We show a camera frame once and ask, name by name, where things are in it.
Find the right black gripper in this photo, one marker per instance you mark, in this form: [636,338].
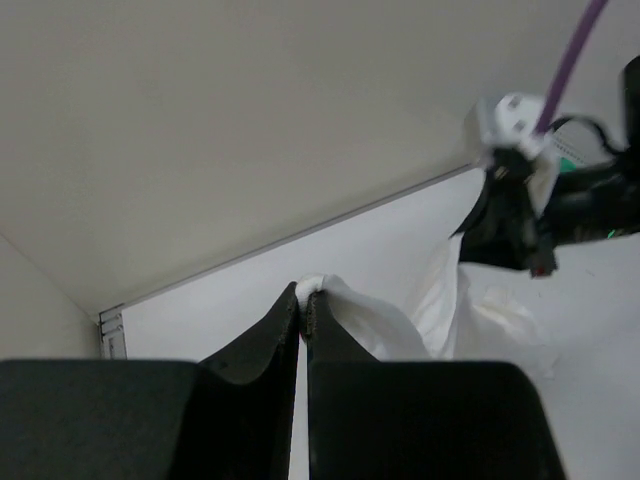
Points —
[586,205]

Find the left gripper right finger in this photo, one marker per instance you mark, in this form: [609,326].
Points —
[370,419]

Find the green tank top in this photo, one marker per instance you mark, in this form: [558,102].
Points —
[567,165]

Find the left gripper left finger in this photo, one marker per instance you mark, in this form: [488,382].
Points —
[226,417]

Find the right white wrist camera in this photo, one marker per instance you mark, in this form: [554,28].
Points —
[508,122]

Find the white plastic basket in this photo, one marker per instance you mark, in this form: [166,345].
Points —
[565,148]

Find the white tank top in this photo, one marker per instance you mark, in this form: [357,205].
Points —
[439,321]

